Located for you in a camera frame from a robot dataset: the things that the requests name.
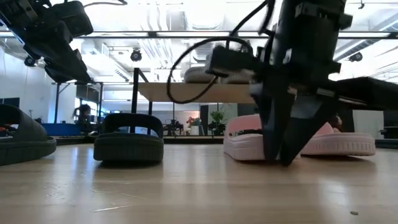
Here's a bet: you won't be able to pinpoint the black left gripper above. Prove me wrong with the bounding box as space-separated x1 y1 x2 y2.
0 0 93 83

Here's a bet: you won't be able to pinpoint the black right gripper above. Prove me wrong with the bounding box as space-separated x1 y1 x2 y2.
252 0 354 166

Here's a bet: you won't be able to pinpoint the pink foam slide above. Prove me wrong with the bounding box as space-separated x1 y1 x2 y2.
300 122 376 157
223 114 269 162

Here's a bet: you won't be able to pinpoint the grey foam slide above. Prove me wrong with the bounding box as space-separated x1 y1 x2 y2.
183 65 220 84
221 72 254 85

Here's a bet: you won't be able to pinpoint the dark green foam slide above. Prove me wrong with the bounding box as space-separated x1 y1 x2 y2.
93 112 165 162
0 104 57 167

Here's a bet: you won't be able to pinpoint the black hanging screens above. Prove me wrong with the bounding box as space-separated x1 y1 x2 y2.
76 83 100 103

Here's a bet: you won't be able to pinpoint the person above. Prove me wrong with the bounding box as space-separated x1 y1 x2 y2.
72 104 93 135

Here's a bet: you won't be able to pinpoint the blue background bin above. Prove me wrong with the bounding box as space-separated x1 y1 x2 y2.
42 123 82 137

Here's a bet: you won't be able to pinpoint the green potted plant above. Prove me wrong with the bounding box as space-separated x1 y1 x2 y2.
210 110 226 136

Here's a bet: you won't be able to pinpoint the white background cabinet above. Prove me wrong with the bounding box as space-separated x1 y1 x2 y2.
353 110 384 139

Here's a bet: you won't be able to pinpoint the black partition panel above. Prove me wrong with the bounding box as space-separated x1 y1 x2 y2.
200 105 210 136

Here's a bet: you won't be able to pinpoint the red flowers in white pot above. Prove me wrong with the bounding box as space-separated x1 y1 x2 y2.
185 116 201 136

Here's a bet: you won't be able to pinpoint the black background equipment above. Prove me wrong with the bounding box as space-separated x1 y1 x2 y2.
382 110 398 139

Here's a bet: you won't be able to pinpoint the black background table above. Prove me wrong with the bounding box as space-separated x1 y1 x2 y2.
163 119 185 137

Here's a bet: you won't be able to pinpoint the black background metal frame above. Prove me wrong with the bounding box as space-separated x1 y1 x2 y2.
51 81 104 125

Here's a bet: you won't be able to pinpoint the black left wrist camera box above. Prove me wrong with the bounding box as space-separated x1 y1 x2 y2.
51 0 94 38

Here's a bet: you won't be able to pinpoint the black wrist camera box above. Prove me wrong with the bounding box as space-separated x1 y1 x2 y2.
51 0 94 38
206 45 259 77

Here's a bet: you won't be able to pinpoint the black wall monitor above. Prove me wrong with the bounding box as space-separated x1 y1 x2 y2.
0 97 21 108

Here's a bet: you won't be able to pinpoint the black left camera cable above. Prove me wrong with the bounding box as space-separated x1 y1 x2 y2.
82 0 128 9

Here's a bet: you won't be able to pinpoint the black camera cable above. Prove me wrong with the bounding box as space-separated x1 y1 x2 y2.
82 0 128 9
166 0 276 105

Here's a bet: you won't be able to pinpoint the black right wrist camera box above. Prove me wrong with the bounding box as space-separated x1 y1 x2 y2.
206 45 259 77

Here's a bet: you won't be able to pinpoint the black overhead frame beam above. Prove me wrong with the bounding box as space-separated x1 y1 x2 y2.
0 30 398 40

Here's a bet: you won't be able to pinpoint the black right camera cable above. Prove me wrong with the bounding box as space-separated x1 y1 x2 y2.
166 0 276 105

